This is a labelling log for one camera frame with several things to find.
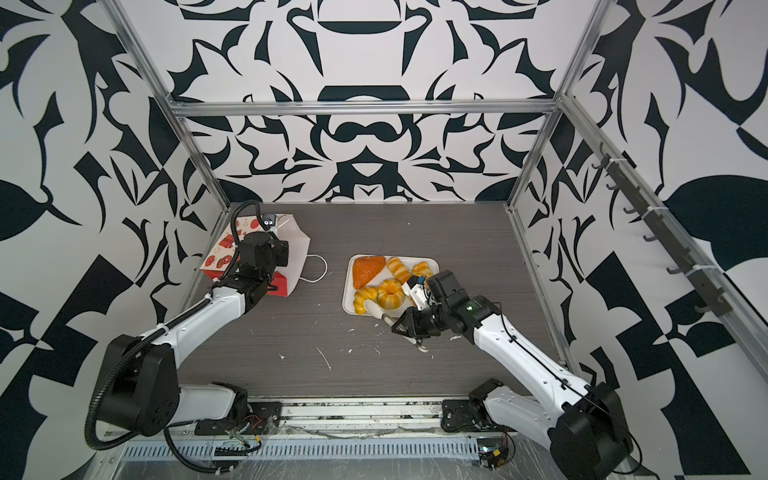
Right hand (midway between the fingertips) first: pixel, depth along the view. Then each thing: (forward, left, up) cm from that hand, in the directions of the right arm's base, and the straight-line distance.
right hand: (396, 328), depth 75 cm
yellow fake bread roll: (+15, +1, -10) cm, 18 cm away
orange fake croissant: (+23, +9, -9) cm, 27 cm away
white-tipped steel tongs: (+7, +5, -5) cm, 10 cm away
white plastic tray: (+23, +4, -13) cm, 27 cm away
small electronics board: (-24, -22, -15) cm, 36 cm away
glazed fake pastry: (+23, -9, -10) cm, 27 cm away
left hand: (+25, +34, +8) cm, 43 cm away
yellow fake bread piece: (+13, +10, -8) cm, 18 cm away
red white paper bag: (+24, +51, -1) cm, 57 cm away
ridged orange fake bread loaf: (+24, -2, -11) cm, 26 cm away
